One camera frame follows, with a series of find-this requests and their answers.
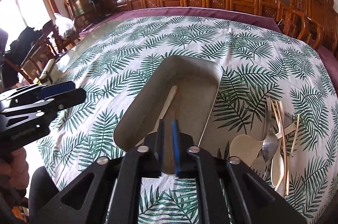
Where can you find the black clothes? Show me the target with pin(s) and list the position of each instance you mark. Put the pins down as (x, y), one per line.
(25, 39)

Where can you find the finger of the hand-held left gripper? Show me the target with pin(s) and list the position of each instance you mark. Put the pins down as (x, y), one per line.
(62, 86)
(71, 97)

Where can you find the clear plastic bag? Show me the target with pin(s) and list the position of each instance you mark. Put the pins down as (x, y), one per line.
(62, 24)

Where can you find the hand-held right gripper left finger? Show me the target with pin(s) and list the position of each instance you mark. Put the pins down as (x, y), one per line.
(160, 139)

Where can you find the grey rectangular tray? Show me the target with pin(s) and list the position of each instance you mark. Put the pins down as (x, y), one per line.
(190, 76)

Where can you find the person's left forearm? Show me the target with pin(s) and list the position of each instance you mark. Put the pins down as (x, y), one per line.
(14, 168)

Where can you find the wooden armchair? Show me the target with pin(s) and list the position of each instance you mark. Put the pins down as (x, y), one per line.
(291, 22)

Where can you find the cream plastic spoon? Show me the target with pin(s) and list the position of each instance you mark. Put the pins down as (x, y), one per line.
(277, 168)

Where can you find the cream plastic fork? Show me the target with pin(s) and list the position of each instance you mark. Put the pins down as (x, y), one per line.
(169, 101)

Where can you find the leaf print tablecloth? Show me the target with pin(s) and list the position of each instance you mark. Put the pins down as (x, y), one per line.
(184, 36)

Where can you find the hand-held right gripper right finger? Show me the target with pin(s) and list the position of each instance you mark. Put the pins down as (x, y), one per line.
(175, 142)

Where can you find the cream rice spoon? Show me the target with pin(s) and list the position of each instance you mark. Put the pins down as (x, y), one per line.
(241, 146)

